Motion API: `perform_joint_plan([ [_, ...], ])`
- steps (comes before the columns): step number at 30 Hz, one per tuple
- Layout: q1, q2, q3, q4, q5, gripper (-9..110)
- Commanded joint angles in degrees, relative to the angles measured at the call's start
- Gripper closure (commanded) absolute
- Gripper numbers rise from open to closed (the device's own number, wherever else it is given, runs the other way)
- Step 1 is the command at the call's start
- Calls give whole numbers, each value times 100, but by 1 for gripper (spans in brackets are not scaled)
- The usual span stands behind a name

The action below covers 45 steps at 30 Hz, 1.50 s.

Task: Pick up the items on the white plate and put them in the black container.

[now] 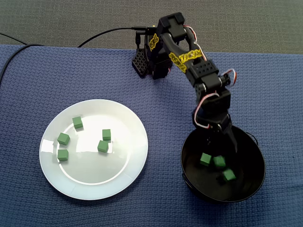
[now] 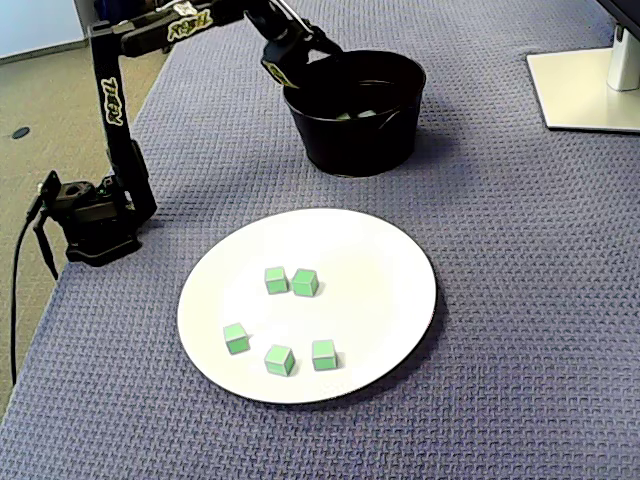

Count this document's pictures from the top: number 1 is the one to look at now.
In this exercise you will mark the black honeycomb robot base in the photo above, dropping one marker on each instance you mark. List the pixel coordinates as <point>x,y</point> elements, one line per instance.
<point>138,63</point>

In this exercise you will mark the green cube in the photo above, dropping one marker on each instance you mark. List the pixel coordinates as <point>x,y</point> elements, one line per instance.
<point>219,162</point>
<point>62,155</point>
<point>103,146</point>
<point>106,134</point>
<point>229,175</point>
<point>77,123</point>
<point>63,139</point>
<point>205,159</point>

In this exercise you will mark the blue woven table mat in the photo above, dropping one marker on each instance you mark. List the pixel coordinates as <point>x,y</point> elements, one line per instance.
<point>260,94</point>

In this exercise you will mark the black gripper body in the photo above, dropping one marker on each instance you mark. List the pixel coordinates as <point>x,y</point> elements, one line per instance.
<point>221,125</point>

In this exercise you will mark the black round metal container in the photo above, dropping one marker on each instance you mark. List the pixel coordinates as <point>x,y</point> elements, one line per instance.
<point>251,146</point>

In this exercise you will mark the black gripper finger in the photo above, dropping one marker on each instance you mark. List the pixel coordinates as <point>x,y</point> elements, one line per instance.
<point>208,136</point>
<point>230,134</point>

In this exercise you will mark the white round plate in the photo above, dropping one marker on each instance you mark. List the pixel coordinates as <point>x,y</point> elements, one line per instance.
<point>94,170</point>

